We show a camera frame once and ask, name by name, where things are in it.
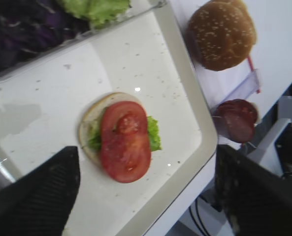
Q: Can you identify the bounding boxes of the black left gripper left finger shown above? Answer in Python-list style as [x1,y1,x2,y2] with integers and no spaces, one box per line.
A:
[0,146,81,236]

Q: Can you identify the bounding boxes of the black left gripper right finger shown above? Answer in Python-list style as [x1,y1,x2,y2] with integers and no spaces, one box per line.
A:
[215,145,292,236]

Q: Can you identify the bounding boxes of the red tomato slice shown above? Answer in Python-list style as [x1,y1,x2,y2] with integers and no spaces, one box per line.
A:
[100,101,151,183]

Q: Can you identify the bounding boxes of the green lettuce leaf on bun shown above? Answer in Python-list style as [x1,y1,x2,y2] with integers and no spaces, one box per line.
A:
[85,116,162,152]

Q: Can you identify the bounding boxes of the dark red meat patties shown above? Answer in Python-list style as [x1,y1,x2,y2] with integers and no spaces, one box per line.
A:
[212,99,259,144]

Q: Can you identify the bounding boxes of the green lettuce pile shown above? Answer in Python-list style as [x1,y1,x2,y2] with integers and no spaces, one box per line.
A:
[57,0,130,28]

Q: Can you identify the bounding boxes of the bottom bun slice on tray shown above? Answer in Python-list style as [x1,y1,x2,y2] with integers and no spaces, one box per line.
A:
[78,92,141,166]

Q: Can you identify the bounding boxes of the right red tape strip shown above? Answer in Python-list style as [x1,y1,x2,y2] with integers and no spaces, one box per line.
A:
[247,56,261,94]

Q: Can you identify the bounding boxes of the white metal tray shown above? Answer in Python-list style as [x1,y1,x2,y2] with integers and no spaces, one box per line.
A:
[0,0,218,236]

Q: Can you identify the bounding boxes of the front sesame bun top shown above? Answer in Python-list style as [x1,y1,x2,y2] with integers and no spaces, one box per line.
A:
[187,1,254,71]

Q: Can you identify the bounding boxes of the sesame bun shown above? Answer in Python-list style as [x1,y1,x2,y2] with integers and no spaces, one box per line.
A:
[211,0,257,45]
[187,1,254,71]

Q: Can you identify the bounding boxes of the clear plastic salad container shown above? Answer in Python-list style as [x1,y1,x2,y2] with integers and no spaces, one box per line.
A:
[0,0,166,81]

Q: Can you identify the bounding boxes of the shredded purple cabbage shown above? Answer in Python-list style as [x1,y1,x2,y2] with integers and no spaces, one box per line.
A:
[0,0,90,73]

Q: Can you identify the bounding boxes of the rear sesame bun top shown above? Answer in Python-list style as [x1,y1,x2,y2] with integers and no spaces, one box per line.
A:
[211,0,257,45]

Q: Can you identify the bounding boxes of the upper right clear rail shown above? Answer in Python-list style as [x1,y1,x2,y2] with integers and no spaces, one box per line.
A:
[227,69,261,100]

